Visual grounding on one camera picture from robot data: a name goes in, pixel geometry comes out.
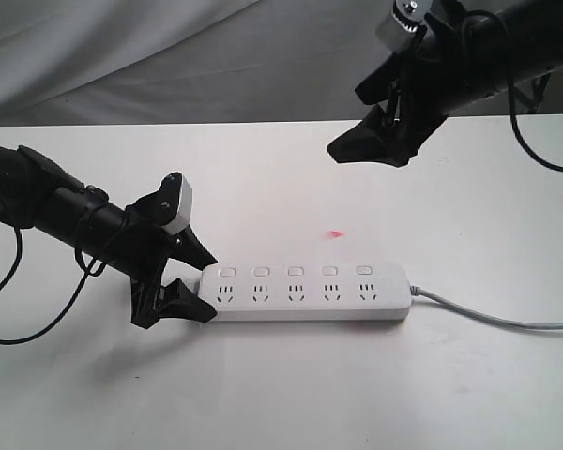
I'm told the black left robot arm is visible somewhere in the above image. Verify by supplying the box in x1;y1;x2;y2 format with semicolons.
0;146;217;329

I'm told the white five-outlet power strip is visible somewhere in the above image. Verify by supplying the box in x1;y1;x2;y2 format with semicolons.
198;262;412;323

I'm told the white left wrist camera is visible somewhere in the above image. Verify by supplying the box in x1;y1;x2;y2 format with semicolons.
160;172;193;235

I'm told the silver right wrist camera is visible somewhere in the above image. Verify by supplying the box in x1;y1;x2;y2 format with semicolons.
375;0;434;53

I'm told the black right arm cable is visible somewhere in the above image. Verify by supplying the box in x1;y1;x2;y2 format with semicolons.
459;8;563;173

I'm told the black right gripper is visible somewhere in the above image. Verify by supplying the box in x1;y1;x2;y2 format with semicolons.
327;1;493;167

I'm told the red paint mark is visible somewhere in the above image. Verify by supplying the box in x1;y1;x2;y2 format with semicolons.
324;230;345;240

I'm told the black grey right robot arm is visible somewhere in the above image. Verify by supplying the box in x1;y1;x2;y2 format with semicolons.
327;1;563;173

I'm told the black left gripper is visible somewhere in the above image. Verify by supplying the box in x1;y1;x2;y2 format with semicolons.
124;182;218;329

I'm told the grey power cord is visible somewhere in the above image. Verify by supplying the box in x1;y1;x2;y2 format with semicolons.
406;283;563;367

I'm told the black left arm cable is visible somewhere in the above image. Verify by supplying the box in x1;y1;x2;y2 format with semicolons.
0;205;137;346

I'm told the grey backdrop cloth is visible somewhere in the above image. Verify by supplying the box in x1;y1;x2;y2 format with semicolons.
0;0;563;128

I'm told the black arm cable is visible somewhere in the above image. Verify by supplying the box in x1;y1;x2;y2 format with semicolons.
0;205;137;346
459;8;563;173

